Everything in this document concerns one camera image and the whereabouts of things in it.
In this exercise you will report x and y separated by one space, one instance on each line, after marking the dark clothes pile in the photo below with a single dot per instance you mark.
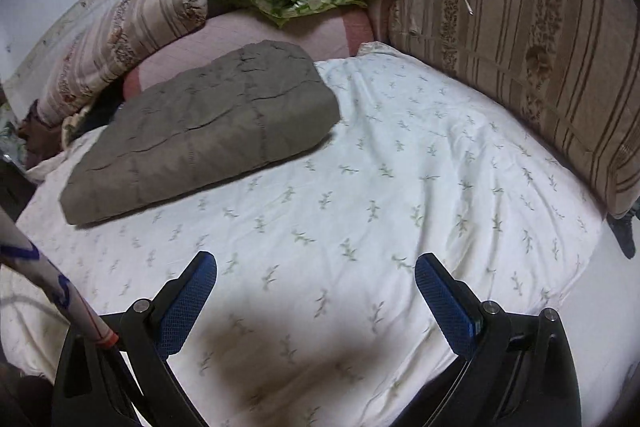
40 142

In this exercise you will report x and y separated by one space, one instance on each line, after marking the dark object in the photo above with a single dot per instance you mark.
627 234

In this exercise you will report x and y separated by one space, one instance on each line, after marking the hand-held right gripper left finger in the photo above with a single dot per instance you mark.
187 302

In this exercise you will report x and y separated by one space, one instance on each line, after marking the red and pink pillow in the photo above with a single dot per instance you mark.
310 32

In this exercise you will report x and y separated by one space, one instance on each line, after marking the grey-brown fleece blanket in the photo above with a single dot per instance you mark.
200 132

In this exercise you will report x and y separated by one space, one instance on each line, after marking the large striped floral cushion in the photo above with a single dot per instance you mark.
525 57

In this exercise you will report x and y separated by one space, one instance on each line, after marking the white leaf-print blanket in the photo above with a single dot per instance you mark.
375 187

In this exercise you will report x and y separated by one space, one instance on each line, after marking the striped bolster cushion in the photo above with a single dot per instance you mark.
125 32

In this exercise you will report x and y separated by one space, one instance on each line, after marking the white mattress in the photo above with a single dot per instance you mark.
605 317

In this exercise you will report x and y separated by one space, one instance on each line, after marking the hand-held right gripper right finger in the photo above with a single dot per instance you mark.
445 302

